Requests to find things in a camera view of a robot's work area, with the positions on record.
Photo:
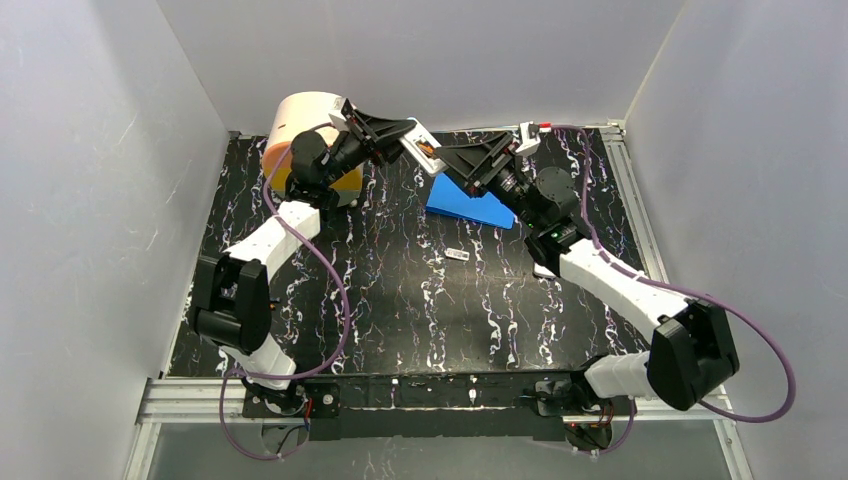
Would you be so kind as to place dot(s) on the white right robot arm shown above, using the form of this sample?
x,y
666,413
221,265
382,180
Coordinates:
x,y
691,352

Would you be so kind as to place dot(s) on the long white remote control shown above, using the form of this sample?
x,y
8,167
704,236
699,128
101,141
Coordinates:
x,y
542,272

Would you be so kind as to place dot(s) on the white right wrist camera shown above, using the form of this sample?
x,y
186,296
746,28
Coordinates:
x,y
529,137

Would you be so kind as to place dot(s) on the orange battery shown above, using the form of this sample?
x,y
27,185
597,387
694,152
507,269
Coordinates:
x,y
426,150

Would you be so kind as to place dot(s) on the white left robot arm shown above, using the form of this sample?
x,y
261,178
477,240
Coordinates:
x,y
231,303

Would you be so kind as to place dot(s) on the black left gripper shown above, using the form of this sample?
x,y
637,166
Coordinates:
x,y
359,133

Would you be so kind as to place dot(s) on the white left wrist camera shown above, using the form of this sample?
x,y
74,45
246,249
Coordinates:
x,y
341,114

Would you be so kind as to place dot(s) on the cream cylindrical drum container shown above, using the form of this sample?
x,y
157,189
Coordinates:
x,y
295,114

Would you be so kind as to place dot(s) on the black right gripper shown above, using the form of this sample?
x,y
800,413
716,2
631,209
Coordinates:
x,y
494,164

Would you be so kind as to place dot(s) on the black base bar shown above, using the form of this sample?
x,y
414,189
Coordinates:
x,y
458,405

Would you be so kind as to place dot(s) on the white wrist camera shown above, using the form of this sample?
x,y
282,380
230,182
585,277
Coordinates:
x,y
341,114
529,137

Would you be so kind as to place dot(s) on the small white buttoned remote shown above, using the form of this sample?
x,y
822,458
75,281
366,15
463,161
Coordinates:
x,y
417,136

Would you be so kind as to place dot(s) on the aluminium frame rail right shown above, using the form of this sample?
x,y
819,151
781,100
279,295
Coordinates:
x,y
613,138

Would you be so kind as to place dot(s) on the blue flat foam pad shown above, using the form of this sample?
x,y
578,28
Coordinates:
x,y
447,199

